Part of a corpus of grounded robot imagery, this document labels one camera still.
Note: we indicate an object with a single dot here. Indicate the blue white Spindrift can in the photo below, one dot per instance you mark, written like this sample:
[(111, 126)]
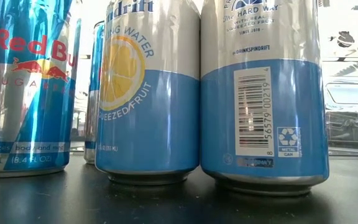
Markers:
[(148, 124), (297, 109)]

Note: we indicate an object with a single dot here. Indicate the blue silver Red Bull can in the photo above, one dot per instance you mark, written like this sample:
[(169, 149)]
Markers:
[(94, 77), (26, 109)]

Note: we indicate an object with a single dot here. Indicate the clear plastic bin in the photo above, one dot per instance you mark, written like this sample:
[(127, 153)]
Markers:
[(353, 124)]

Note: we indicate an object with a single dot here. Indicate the dark round ceiling fixture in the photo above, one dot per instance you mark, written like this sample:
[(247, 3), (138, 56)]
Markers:
[(346, 39)]

